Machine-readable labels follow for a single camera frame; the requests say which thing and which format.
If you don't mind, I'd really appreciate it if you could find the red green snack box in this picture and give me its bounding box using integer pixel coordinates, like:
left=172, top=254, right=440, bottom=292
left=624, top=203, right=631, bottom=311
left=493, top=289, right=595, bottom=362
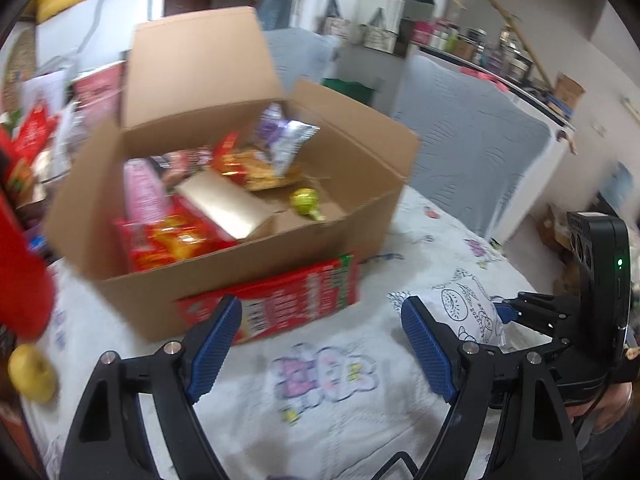
left=175, top=252, right=362, bottom=345

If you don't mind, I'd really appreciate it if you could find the white refrigerator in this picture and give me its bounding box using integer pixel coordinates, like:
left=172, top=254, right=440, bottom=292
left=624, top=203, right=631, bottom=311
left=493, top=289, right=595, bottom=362
left=35, top=0, right=168, bottom=76

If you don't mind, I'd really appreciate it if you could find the purple silver snack bag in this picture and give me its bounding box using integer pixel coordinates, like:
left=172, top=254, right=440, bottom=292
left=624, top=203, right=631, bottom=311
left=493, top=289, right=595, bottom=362
left=252, top=102, right=321, bottom=176

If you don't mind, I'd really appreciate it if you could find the round woven mat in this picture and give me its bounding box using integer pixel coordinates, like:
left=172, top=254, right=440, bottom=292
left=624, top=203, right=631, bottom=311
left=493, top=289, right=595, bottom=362
left=0, top=25, right=38, bottom=111

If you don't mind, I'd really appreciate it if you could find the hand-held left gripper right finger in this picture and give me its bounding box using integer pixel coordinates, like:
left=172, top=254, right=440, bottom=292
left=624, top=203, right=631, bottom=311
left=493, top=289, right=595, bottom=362
left=401, top=295, right=585, bottom=480

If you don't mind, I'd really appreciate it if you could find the red envelope packet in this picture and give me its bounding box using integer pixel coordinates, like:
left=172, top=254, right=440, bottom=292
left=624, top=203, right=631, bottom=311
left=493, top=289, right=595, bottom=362
left=10, top=102, right=61, bottom=161

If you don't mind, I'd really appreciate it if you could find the red cylinder can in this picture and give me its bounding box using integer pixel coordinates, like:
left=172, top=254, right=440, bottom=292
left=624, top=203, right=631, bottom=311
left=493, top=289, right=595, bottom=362
left=0, top=192, right=56, bottom=341

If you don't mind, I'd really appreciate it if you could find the yellow apple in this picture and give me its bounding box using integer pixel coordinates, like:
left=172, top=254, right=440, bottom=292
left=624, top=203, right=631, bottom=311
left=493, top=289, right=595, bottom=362
left=7, top=344, right=57, bottom=403

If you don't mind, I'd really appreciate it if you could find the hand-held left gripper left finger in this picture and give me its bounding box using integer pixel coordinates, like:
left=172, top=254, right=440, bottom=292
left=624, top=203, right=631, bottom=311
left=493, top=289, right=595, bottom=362
left=59, top=294, right=244, bottom=480

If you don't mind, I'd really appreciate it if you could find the green storage box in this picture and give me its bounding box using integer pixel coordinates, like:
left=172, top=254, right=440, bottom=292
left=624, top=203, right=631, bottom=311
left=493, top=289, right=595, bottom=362
left=322, top=77, right=375, bottom=106

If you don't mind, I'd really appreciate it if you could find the person's right hand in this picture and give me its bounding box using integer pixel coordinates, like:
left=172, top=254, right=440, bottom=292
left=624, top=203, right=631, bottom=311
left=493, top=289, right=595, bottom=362
left=567, top=380, right=635, bottom=433

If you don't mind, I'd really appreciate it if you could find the dark snack packet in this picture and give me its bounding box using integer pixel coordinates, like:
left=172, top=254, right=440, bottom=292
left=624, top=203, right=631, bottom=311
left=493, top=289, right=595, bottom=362
left=149, top=146, right=215, bottom=186

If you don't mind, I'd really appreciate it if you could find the row of cosmetic bottles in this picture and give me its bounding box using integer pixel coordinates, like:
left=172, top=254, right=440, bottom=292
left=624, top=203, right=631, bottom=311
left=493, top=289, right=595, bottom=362
left=410, top=15, right=551, bottom=91

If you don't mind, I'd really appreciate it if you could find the brown cardboard box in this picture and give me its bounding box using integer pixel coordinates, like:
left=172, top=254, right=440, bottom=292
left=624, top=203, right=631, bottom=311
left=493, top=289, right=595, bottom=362
left=44, top=6, right=421, bottom=343

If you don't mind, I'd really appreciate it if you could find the pink snack packet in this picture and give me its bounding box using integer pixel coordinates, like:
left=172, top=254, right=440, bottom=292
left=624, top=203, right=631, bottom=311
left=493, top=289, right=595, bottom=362
left=122, top=157, right=173, bottom=223

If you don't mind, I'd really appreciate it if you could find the red yellow snack packet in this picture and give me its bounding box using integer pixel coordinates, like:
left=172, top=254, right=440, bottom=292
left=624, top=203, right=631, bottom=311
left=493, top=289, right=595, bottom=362
left=116, top=210, right=238, bottom=273

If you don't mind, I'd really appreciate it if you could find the printed quilted tablecloth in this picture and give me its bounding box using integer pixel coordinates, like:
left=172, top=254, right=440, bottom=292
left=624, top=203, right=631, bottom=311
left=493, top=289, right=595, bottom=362
left=22, top=185, right=556, bottom=480

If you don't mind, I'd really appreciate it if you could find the small cardboard box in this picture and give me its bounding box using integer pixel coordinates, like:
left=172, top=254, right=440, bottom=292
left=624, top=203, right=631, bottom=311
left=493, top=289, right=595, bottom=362
left=552, top=74, right=586, bottom=116

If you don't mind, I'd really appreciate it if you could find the white printed snack pouch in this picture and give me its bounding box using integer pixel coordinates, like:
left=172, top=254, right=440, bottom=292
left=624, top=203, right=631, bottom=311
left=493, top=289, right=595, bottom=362
left=420, top=280, right=508, bottom=346

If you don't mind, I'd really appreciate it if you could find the large grey covered chair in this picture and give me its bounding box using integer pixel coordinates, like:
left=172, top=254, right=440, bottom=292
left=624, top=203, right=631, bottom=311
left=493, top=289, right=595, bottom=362
left=390, top=55, right=553, bottom=238

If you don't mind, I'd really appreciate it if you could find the small canvas tote bag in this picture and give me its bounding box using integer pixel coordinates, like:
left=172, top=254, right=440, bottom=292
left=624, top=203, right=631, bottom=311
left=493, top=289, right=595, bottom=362
left=320, top=0, right=353, bottom=41

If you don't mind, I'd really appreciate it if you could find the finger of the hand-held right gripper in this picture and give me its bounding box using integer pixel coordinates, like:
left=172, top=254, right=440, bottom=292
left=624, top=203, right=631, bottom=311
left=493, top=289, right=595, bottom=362
left=517, top=290, right=568, bottom=313
left=495, top=299, right=573, bottom=348

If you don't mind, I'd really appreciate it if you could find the green lollipop candy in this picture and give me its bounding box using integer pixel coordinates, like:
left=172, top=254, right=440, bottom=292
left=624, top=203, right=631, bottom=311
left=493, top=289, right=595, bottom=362
left=290, top=187, right=326, bottom=221

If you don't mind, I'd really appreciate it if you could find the clear bag of yellow snacks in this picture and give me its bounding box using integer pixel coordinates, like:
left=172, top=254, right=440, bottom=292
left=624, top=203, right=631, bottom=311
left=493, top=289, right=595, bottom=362
left=235, top=147, right=303, bottom=192

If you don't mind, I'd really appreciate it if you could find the small red candy packet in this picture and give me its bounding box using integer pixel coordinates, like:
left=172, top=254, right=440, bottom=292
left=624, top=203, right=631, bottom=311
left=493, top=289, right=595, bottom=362
left=212, top=131, right=242, bottom=177

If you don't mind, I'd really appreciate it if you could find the gold rectangular box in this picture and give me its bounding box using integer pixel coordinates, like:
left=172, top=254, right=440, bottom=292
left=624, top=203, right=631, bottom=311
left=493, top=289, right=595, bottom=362
left=175, top=170, right=276, bottom=241

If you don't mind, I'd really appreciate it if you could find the wide canvas tote bag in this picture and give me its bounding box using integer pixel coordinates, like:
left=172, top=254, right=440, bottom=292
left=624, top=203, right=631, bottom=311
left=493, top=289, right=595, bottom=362
left=362, top=7, right=401, bottom=51

